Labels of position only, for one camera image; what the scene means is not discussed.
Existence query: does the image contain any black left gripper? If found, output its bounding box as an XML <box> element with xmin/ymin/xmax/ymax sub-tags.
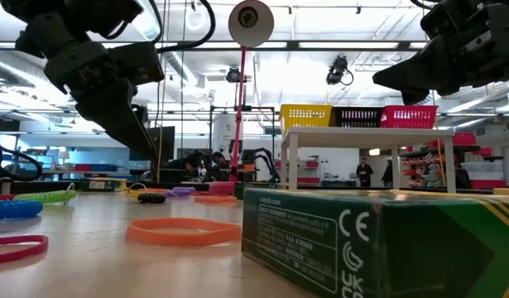
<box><xmin>45</xmin><ymin>41</ymin><xmax>159</xmax><ymax>161</ymax></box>

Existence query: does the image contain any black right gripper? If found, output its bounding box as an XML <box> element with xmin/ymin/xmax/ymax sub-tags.
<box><xmin>372</xmin><ymin>24</ymin><xmax>509</xmax><ymax>106</ymax></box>

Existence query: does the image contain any black coil keychain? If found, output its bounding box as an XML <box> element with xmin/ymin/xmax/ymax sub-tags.
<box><xmin>126</xmin><ymin>182</ymin><xmax>168</xmax><ymax>204</ymax></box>

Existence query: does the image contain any green coil keychain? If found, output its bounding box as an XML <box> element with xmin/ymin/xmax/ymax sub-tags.
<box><xmin>12</xmin><ymin>182</ymin><xmax>78</xmax><ymax>206</ymax></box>

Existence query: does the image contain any yellow plastic basket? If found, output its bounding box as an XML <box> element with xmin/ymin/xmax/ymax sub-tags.
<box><xmin>278</xmin><ymin>103</ymin><xmax>334</xmax><ymax>134</ymax></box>

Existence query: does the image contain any red desk lamp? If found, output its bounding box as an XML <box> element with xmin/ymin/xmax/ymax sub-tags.
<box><xmin>208</xmin><ymin>0</ymin><xmax>276</xmax><ymax>196</ymax></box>

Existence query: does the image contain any red plastic basket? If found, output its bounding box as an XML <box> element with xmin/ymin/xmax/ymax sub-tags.
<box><xmin>378</xmin><ymin>104</ymin><xmax>439</xmax><ymax>130</ymax></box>

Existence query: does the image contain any black computer monitor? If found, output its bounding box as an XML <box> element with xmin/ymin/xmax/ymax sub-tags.
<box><xmin>148</xmin><ymin>125</ymin><xmax>177</xmax><ymax>163</ymax></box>

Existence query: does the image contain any black plastic basket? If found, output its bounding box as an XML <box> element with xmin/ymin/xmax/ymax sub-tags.
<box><xmin>330</xmin><ymin>106</ymin><xmax>386</xmax><ymax>128</ymax></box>

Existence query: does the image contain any shelf with red bins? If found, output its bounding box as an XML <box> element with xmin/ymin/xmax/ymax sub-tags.
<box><xmin>398</xmin><ymin>131</ymin><xmax>509</xmax><ymax>191</ymax></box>

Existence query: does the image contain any person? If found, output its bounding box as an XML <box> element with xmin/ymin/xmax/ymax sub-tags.
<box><xmin>355</xmin><ymin>156</ymin><xmax>375</xmax><ymax>188</ymax></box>
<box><xmin>380</xmin><ymin>159</ymin><xmax>395</xmax><ymax>189</ymax></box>
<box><xmin>210</xmin><ymin>151</ymin><xmax>231</xmax><ymax>182</ymax></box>
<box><xmin>166</xmin><ymin>149</ymin><xmax>206</xmax><ymax>183</ymax></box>

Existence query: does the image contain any white perforated riser shelf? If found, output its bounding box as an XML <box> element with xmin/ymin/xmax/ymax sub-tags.
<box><xmin>280</xmin><ymin>126</ymin><xmax>458</xmax><ymax>195</ymax></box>

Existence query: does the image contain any white machine column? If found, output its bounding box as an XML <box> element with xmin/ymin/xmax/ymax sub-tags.
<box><xmin>212</xmin><ymin>113</ymin><xmax>245</xmax><ymax>166</ymax></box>

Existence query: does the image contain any orange silicone wristband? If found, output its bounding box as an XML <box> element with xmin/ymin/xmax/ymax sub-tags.
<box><xmin>125</xmin><ymin>217</ymin><xmax>243</xmax><ymax>248</ymax></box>

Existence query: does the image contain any rack with red bins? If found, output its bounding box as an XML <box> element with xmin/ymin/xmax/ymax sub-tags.
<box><xmin>274</xmin><ymin>156</ymin><xmax>321</xmax><ymax>185</ymax></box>

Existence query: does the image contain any pink-red silicone wristband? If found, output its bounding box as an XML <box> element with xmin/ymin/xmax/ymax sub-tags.
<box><xmin>0</xmin><ymin>234</ymin><xmax>50</xmax><ymax>266</ymax></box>

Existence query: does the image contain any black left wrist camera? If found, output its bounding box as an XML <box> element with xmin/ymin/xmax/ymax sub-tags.
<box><xmin>108</xmin><ymin>40</ymin><xmax>166</xmax><ymax>87</ymax></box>

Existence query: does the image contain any black hanging cable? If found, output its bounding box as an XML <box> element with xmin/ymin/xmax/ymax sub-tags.
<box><xmin>179</xmin><ymin>0</ymin><xmax>187</xmax><ymax>169</ymax></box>

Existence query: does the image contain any black camera with cable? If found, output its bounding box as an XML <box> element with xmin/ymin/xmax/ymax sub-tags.
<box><xmin>325</xmin><ymin>55</ymin><xmax>355</xmax><ymax>87</ymax></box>

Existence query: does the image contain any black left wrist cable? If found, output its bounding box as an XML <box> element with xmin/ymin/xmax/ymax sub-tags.
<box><xmin>154</xmin><ymin>0</ymin><xmax>217</xmax><ymax>55</ymax></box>

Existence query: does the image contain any black table edge frame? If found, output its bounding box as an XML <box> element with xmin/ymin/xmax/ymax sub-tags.
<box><xmin>0</xmin><ymin>177</ymin><xmax>509</xmax><ymax>196</ymax></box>

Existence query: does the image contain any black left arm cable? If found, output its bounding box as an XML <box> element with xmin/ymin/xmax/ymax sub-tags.
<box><xmin>0</xmin><ymin>136</ymin><xmax>45</xmax><ymax>184</ymax></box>

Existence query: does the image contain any white hanging ring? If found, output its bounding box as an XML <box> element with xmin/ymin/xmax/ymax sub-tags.
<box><xmin>184</xmin><ymin>7</ymin><xmax>207</xmax><ymax>31</ymax></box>

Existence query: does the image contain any small black camera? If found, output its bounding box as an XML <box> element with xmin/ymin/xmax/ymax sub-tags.
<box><xmin>225</xmin><ymin>65</ymin><xmax>247</xmax><ymax>84</ymax></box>

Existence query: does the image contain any black metal stand frame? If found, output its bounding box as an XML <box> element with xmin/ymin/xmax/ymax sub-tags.
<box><xmin>208</xmin><ymin>104</ymin><xmax>276</xmax><ymax>183</ymax></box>

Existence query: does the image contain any blue coil keychain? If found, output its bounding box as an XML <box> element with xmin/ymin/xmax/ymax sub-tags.
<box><xmin>0</xmin><ymin>199</ymin><xmax>45</xmax><ymax>223</ymax></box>

